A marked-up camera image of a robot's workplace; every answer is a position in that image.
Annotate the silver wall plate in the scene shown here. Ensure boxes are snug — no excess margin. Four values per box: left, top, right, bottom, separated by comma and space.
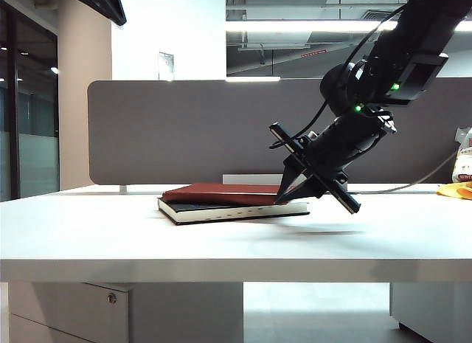
158, 52, 175, 82

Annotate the short light strip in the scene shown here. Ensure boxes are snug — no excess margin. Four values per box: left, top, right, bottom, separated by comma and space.
225, 75, 280, 83

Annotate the clear plastic snack bag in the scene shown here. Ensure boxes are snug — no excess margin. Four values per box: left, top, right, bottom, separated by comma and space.
450, 126, 472, 184

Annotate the yellow cloth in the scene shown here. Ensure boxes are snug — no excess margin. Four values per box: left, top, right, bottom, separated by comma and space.
435, 181, 472, 201

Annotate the grey desk partition panel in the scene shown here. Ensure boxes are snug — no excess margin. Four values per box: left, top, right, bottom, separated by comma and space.
87, 79, 472, 186

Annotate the dark glass door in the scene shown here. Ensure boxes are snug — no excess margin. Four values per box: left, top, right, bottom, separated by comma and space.
0, 0, 60, 203

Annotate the ceiling air vent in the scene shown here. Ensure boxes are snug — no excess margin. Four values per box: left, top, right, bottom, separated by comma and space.
360, 10, 394, 22

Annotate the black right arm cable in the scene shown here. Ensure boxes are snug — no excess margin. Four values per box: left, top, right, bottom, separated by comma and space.
268, 5, 405, 151

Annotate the grey metal cable tray flap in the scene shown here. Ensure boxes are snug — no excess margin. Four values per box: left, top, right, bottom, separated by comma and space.
222, 173, 349, 193

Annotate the red leather-bound book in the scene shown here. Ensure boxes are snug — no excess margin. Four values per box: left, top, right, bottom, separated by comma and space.
162, 182, 288, 207

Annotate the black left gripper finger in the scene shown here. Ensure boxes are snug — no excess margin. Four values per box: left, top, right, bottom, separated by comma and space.
60, 0, 128, 26

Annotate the white drawer cabinet with lock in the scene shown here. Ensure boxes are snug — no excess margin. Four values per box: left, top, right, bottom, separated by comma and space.
7, 282, 244, 343

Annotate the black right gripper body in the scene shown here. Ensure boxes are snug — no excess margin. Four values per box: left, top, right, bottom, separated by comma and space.
268, 121, 361, 215

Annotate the black hardcover book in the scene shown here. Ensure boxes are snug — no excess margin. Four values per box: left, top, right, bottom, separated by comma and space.
157, 196, 310, 226

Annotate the grey power cable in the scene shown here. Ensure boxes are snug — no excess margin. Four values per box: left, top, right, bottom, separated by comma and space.
348, 150, 459, 195

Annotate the long ceiling light strip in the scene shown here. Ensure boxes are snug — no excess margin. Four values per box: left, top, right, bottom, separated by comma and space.
224, 21, 472, 33

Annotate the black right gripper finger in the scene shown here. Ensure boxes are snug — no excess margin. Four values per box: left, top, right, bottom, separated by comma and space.
274, 174, 328, 206
277, 158, 310, 201

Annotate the plain white cabinet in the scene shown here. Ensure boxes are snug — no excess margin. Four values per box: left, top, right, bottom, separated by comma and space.
389, 282, 472, 343

